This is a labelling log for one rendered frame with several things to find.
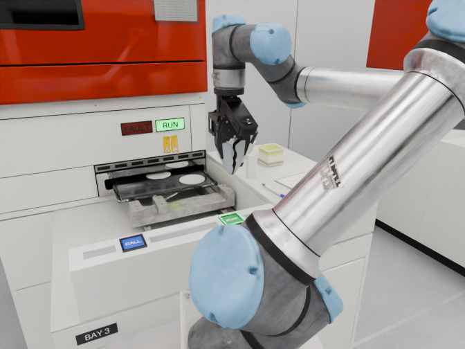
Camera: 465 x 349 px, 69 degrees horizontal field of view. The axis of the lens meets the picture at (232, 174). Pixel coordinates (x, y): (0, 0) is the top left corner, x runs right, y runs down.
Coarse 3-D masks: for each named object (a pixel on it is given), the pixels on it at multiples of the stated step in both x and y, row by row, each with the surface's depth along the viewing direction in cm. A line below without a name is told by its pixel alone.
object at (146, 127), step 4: (124, 124) 126; (128, 124) 127; (132, 124) 128; (136, 124) 128; (140, 124) 129; (144, 124) 129; (148, 124) 130; (124, 128) 127; (128, 128) 127; (132, 128) 128; (136, 128) 129; (140, 128) 129; (144, 128) 130; (148, 128) 131; (124, 132) 127; (128, 132) 128; (132, 132) 129; (136, 132) 129; (140, 132) 130
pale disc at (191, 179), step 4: (184, 176) 137; (188, 176) 137; (192, 176) 137; (196, 176) 137; (200, 176) 137; (180, 180) 133; (184, 180) 133; (188, 180) 133; (192, 180) 133; (196, 180) 133; (200, 180) 133
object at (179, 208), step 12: (168, 204) 117; (180, 204) 117; (192, 204) 117; (204, 204) 117; (216, 204) 119; (228, 204) 121; (132, 216) 110; (156, 216) 110; (168, 216) 112; (180, 216) 114
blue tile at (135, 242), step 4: (140, 236) 83; (124, 240) 81; (128, 240) 81; (132, 240) 81; (136, 240) 81; (140, 240) 81; (124, 244) 79; (128, 244) 79; (132, 244) 79; (136, 244) 79; (140, 244) 79; (124, 248) 78; (128, 248) 78
